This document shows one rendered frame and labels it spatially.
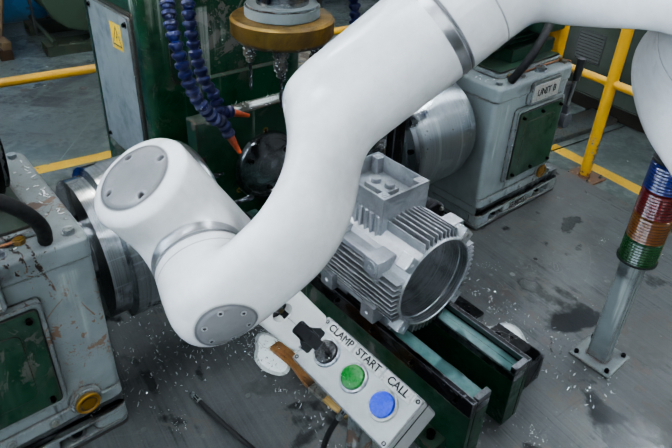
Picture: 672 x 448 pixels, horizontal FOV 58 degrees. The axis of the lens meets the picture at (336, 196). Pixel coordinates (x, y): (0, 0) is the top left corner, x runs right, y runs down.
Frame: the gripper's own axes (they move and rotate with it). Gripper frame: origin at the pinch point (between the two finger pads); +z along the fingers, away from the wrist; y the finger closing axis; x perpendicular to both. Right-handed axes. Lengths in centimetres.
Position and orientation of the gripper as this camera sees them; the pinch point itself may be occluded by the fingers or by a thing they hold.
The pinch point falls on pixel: (305, 333)
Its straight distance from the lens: 71.0
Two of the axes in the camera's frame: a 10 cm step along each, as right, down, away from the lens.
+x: -6.7, 7.2, -1.9
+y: -6.4, -4.3, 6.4
